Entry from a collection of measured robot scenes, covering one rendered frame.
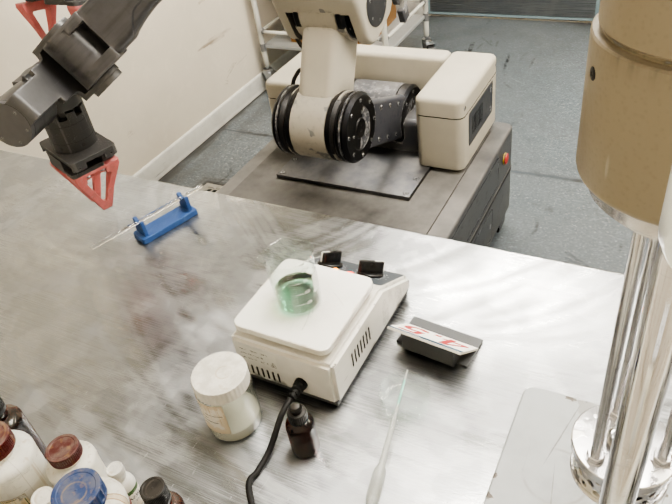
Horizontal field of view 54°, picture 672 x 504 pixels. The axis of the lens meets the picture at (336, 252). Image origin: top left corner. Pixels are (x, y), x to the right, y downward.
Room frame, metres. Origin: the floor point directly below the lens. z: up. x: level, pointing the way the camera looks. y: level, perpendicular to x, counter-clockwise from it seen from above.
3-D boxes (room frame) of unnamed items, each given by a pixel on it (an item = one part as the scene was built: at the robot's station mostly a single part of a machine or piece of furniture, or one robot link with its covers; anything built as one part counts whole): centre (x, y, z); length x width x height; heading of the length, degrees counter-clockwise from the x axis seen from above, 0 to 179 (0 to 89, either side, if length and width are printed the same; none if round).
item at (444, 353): (0.52, -0.10, 0.77); 0.09 x 0.06 x 0.04; 51
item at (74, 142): (0.81, 0.32, 0.96); 0.10 x 0.07 x 0.07; 38
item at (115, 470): (0.38, 0.24, 0.78); 0.02 x 0.02 x 0.06
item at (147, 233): (0.86, 0.25, 0.77); 0.10 x 0.03 x 0.04; 128
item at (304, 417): (0.41, 0.06, 0.78); 0.03 x 0.03 x 0.07
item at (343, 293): (0.54, 0.04, 0.83); 0.12 x 0.12 x 0.01; 56
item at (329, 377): (0.56, 0.03, 0.79); 0.22 x 0.13 x 0.08; 146
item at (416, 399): (0.44, -0.05, 0.76); 0.06 x 0.06 x 0.02
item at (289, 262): (0.53, 0.05, 0.87); 0.06 x 0.05 x 0.08; 99
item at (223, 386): (0.46, 0.14, 0.79); 0.06 x 0.06 x 0.08
